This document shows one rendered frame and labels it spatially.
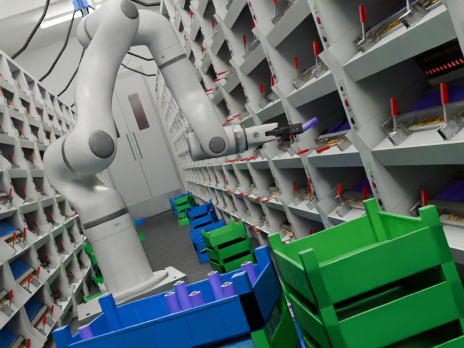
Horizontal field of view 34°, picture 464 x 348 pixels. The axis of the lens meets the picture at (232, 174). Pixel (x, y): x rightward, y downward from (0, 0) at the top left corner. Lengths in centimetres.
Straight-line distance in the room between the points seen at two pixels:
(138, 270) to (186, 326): 85
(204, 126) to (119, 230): 41
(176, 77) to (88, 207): 49
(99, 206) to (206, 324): 87
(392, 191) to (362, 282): 70
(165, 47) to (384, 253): 125
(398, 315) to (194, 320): 28
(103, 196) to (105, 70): 33
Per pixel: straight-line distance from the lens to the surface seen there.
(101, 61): 202
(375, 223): 136
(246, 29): 314
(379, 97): 175
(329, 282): 106
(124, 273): 191
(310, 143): 241
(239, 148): 220
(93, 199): 191
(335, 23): 174
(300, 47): 244
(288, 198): 311
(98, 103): 195
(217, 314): 106
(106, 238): 190
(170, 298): 117
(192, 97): 217
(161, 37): 218
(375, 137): 174
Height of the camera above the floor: 65
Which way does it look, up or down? 2 degrees down
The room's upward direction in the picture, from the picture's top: 19 degrees counter-clockwise
